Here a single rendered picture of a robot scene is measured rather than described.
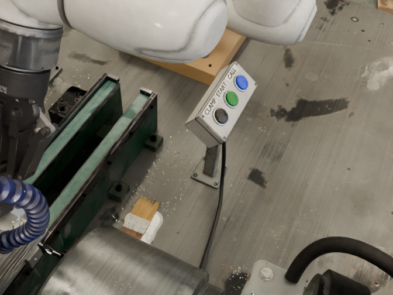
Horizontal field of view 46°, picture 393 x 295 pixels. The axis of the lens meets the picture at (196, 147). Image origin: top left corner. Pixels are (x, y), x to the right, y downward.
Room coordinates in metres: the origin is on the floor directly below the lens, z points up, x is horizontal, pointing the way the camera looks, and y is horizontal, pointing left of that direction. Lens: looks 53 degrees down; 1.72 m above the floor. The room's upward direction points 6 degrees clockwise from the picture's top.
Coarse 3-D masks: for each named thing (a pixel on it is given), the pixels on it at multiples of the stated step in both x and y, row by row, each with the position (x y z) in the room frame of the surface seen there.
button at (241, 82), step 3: (237, 78) 0.67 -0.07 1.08; (240, 78) 0.67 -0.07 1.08; (243, 78) 0.68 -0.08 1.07; (237, 81) 0.66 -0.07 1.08; (240, 81) 0.67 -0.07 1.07; (243, 81) 0.67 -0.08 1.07; (246, 81) 0.67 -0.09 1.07; (237, 84) 0.66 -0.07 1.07; (240, 84) 0.66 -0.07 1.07; (243, 84) 0.66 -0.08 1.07; (246, 84) 0.67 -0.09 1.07; (240, 87) 0.66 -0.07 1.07; (243, 87) 0.66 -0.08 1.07; (246, 87) 0.66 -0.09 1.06
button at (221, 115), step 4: (220, 108) 0.59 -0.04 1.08; (216, 112) 0.58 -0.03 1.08; (220, 112) 0.58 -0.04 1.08; (224, 112) 0.58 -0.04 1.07; (216, 116) 0.57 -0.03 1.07; (220, 116) 0.57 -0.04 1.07; (224, 116) 0.57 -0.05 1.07; (216, 120) 0.56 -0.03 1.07; (220, 120) 0.56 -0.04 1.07; (224, 120) 0.57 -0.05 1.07
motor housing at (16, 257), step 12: (24, 216) 0.34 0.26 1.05; (36, 240) 0.33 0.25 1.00; (12, 252) 0.29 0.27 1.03; (24, 252) 0.30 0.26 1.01; (0, 264) 0.26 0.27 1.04; (12, 264) 0.28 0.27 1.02; (24, 264) 0.30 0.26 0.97; (0, 276) 0.25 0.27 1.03; (12, 276) 0.27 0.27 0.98; (0, 288) 0.24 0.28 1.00
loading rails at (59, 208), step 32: (96, 96) 0.73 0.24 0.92; (64, 128) 0.63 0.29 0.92; (96, 128) 0.68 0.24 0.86; (128, 128) 0.64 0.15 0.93; (64, 160) 0.57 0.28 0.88; (96, 160) 0.55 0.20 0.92; (128, 160) 0.62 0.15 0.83; (64, 192) 0.47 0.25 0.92; (96, 192) 0.50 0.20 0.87; (64, 224) 0.41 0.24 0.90; (32, 288) 0.30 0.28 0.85
